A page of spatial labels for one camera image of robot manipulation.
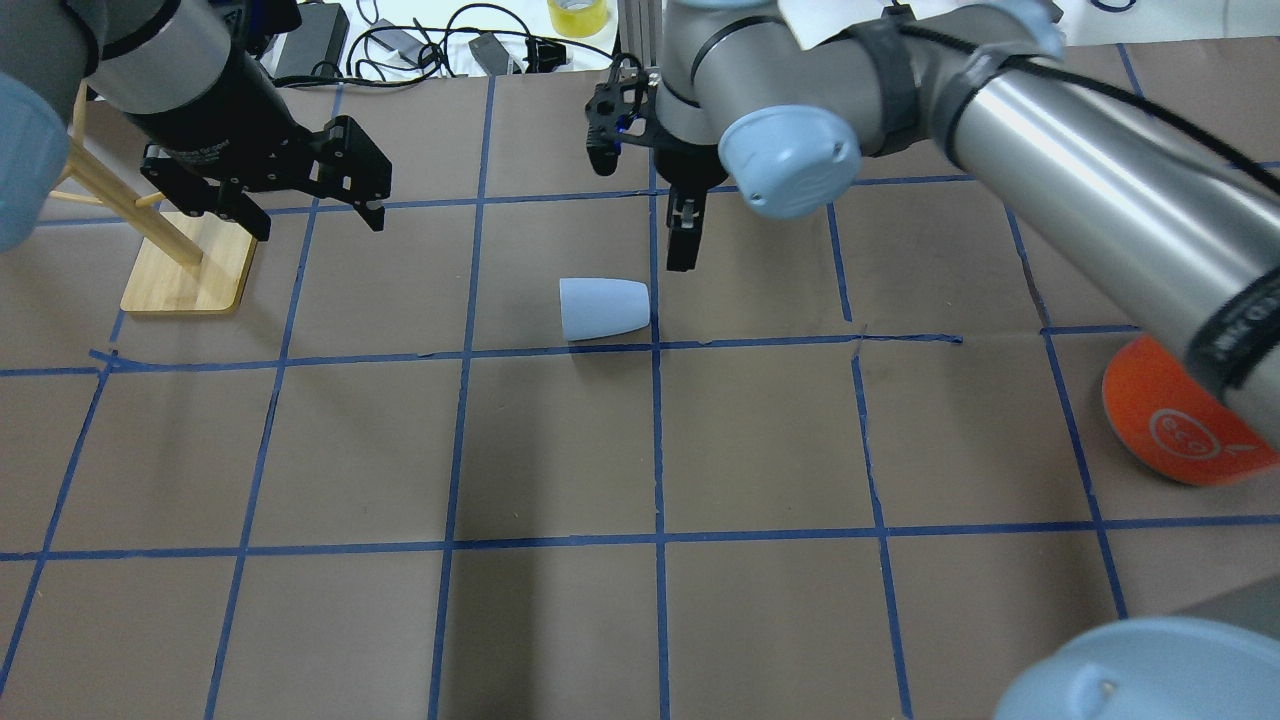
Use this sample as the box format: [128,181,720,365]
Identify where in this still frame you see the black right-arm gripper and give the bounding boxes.
[584,55,730,272]

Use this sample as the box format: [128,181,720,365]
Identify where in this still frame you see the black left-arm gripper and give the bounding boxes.
[138,45,393,242]

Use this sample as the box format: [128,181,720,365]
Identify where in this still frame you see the light blue plastic cup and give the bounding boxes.
[559,277,652,342]

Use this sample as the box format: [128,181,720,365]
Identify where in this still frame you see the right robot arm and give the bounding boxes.
[585,1,1277,445]

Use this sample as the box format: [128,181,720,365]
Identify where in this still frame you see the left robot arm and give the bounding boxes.
[1,1,393,250]

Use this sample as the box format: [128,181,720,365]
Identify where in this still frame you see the wooden cup rack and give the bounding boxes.
[47,82,257,316]

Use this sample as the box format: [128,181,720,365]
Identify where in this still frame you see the black power adapter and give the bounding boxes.
[273,3,349,79]

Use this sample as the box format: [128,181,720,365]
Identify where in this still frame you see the orange round container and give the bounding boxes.
[1101,333,1279,487]

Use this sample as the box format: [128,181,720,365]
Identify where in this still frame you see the aluminium frame post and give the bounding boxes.
[614,0,666,85]

